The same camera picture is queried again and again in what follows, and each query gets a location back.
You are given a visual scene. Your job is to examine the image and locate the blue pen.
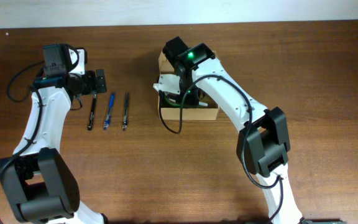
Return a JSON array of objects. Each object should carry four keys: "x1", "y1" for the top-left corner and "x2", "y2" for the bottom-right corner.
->
[{"x1": 103, "y1": 91, "x2": 115, "y2": 130}]

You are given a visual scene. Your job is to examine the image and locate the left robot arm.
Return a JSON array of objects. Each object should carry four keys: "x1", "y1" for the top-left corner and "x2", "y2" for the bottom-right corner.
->
[{"x1": 0, "y1": 44, "x2": 108, "y2": 223}]

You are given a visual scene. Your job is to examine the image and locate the black permanent marker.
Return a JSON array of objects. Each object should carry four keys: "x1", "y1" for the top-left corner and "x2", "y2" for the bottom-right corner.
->
[{"x1": 197, "y1": 101, "x2": 208, "y2": 108}]

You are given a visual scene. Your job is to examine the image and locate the dark grey pen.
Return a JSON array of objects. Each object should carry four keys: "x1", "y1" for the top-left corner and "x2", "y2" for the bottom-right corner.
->
[{"x1": 122, "y1": 93, "x2": 129, "y2": 131}]

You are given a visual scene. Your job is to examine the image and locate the green tape roll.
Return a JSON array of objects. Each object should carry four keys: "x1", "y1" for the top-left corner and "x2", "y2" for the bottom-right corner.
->
[{"x1": 163, "y1": 93, "x2": 181, "y2": 108}]

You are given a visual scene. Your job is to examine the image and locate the brown cardboard box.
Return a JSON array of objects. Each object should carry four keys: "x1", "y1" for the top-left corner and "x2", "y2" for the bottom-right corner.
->
[{"x1": 157, "y1": 52, "x2": 220, "y2": 121}]

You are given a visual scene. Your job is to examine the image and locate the black pen with clip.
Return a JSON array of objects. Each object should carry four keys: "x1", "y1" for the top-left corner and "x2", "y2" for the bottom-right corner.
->
[{"x1": 87, "y1": 94, "x2": 97, "y2": 131}]

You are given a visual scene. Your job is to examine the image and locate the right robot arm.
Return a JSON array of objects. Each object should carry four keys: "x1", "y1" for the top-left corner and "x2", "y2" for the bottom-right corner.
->
[{"x1": 154, "y1": 37, "x2": 306, "y2": 223}]

